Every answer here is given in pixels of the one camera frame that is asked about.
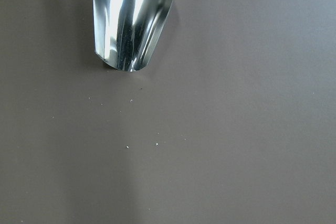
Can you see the shiny metal scoop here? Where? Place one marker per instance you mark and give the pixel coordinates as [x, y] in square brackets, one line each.
[126, 32]

